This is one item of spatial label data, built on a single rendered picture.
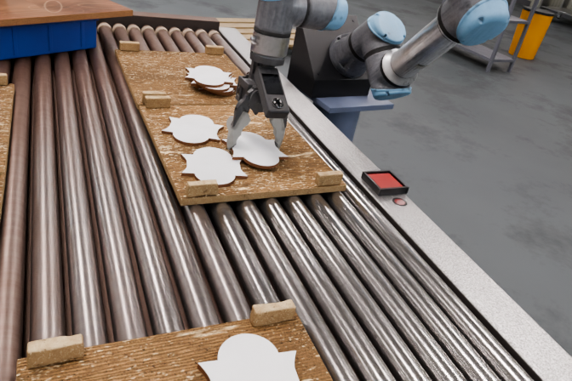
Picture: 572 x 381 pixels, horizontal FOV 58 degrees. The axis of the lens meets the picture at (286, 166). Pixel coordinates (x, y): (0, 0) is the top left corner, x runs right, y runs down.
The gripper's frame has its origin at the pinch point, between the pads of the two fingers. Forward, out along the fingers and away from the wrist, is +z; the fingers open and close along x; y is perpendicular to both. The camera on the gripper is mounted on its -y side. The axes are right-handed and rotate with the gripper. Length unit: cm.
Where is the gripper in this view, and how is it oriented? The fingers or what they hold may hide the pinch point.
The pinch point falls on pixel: (254, 148)
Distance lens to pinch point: 111.2
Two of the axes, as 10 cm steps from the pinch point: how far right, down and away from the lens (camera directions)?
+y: -4.1, -4.5, 7.9
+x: -8.9, 0.1, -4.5
